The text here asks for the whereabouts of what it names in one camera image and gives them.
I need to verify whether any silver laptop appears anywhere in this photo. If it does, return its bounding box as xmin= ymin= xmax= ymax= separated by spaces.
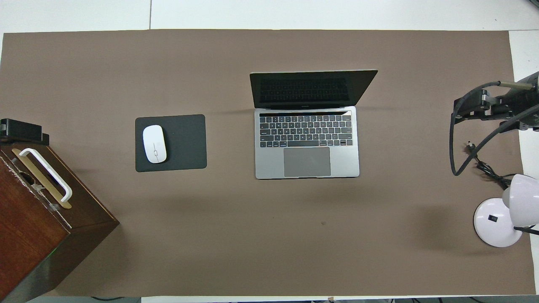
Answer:
xmin=249 ymin=69 xmax=379 ymax=180

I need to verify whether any dark wooden box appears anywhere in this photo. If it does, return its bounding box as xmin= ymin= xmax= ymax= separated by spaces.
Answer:
xmin=0 ymin=142 xmax=120 ymax=302

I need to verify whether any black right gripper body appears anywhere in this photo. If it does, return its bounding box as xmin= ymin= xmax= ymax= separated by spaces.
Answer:
xmin=481 ymin=72 xmax=539 ymax=133

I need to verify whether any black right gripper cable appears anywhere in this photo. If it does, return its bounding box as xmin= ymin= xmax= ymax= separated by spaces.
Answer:
xmin=449 ymin=81 xmax=539 ymax=177

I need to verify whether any gold handle plate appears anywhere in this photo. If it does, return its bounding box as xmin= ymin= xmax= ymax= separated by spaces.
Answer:
xmin=11 ymin=148 xmax=72 ymax=210

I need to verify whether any black mouse pad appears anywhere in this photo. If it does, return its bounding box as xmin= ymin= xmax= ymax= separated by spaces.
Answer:
xmin=135 ymin=114 xmax=208 ymax=173

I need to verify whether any black lamp power cable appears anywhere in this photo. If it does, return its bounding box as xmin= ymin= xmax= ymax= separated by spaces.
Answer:
xmin=464 ymin=142 xmax=539 ymax=236

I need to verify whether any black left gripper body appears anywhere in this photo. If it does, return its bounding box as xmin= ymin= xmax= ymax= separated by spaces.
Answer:
xmin=0 ymin=118 xmax=43 ymax=144

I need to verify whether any white box handle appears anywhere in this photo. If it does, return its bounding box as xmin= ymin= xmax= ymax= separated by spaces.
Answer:
xmin=19 ymin=148 xmax=73 ymax=202

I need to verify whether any white computer mouse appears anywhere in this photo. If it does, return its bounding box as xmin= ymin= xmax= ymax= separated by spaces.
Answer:
xmin=142 ymin=125 xmax=167 ymax=164

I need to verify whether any large brown table mat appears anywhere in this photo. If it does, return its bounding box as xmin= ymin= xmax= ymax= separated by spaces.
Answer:
xmin=0 ymin=29 xmax=536 ymax=297

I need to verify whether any white desk lamp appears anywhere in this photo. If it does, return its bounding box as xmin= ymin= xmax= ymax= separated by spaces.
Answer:
xmin=473 ymin=174 xmax=539 ymax=248

